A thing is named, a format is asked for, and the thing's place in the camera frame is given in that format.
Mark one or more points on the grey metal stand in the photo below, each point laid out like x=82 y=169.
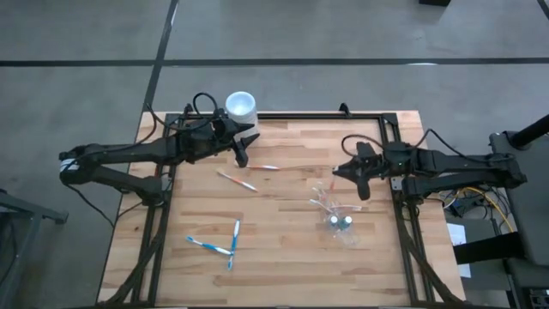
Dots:
x=30 y=210

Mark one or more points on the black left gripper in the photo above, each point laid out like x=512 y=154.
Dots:
x=208 y=141

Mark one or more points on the white paper sheet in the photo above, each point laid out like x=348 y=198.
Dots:
x=456 y=234

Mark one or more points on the black pole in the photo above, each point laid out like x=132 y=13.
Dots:
x=532 y=131

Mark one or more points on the dark grey cabinet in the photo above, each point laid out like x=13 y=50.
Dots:
x=532 y=201

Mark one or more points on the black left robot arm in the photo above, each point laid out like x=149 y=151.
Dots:
x=128 y=152

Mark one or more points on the silver metal bracket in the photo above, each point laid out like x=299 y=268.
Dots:
x=397 y=184

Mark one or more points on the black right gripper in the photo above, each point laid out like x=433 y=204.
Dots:
x=374 y=163

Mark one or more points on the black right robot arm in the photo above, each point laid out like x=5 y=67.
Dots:
x=463 y=165

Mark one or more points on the black aluminium table frame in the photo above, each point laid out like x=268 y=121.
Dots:
x=300 y=116

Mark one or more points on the white wipes canister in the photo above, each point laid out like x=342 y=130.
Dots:
x=241 y=107

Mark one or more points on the black box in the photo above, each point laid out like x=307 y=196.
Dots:
x=435 y=2

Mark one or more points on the black flat bar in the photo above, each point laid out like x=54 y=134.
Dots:
x=489 y=249

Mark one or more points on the blue white toothbrush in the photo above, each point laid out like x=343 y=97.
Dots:
x=234 y=240
x=210 y=246

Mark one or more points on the clear acrylic organizer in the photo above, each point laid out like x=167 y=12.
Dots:
x=349 y=238

